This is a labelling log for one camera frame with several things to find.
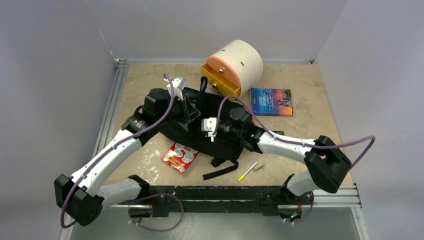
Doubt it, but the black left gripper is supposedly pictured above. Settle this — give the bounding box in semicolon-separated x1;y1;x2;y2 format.
156;93;201;126

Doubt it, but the black student backpack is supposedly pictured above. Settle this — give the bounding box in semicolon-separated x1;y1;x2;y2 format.
159;76;263;180

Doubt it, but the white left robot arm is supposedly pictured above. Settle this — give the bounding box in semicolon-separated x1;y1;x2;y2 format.
54;88;202;229

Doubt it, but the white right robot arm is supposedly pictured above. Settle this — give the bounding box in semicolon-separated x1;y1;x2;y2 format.
210;107;353;204

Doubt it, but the Jane Eyre book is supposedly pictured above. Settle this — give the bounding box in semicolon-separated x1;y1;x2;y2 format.
250;88;294;117

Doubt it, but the blue highlighter marker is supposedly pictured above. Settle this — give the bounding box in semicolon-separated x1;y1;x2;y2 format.
271;131;285;136

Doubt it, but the red sticker package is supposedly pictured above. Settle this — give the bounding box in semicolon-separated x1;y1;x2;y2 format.
161;142;200;174

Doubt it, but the grey marker cap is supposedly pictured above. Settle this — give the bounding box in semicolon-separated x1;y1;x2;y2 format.
253;162;265;171

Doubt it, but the yellow white marker pen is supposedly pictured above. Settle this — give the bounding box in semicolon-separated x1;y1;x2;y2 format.
237;161;258;182

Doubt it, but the cream cylindrical drawer box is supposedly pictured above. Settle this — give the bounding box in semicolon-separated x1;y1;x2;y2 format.
204;39;264;97

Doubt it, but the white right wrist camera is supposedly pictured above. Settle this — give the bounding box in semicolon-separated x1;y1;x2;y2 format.
201;117;218;142

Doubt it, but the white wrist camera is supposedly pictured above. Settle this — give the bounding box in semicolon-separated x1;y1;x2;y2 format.
201;117;218;142
164;77;188;101

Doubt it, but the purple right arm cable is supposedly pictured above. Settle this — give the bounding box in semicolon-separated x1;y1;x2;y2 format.
211;95;377;226

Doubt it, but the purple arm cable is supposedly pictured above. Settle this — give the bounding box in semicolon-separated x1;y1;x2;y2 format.
211;95;377;226
59;73;185;232

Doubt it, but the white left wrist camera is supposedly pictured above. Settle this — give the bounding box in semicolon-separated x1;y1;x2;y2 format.
164;77;188;101

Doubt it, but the aluminium table frame rail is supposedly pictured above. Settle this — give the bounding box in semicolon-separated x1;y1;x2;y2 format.
59;58;130;240

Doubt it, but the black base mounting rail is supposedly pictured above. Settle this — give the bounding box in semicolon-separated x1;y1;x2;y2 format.
125;185;313;219

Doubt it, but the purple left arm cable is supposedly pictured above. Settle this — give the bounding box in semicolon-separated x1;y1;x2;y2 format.
59;73;185;232

